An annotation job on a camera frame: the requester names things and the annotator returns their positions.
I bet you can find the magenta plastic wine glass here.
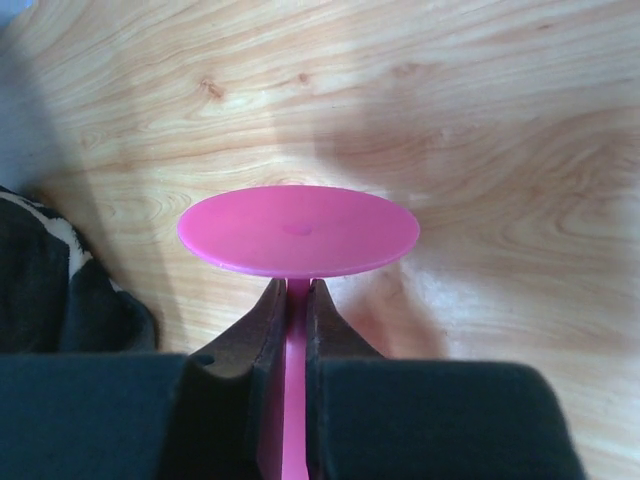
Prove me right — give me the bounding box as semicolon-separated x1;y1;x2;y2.
178;185;420;479

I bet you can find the black patterned plush pillow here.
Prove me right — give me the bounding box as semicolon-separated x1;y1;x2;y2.
1;189;158;354

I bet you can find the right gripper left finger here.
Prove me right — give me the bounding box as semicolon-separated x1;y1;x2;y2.
1;280;286;479

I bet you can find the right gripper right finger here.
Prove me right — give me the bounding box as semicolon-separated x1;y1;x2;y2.
306;280;586;479

